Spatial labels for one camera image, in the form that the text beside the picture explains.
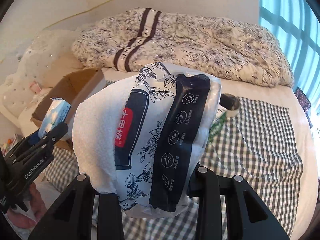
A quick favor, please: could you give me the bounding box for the blue cloud tissue pack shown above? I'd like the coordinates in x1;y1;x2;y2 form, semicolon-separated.
38;98;71;138

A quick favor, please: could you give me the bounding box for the floral tissue pack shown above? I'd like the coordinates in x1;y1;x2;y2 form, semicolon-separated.
72;62;221;218

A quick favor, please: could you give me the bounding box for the green white medicine box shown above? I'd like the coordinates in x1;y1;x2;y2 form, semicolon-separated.
208;105;228;142

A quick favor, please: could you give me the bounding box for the person's left hand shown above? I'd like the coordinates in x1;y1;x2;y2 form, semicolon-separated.
6;182;48;229

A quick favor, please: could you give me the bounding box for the checkered blue white cloth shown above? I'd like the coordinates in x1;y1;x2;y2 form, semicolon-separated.
43;80;304;240

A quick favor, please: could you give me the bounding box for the cardboard box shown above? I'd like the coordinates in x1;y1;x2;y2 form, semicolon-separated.
30;68;108;153

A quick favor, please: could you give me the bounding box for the white tufted headboard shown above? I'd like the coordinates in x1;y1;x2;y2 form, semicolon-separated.
0;28;86;136

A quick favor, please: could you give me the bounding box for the floral patterned duvet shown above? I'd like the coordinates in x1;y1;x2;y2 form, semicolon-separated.
72;8;294;87

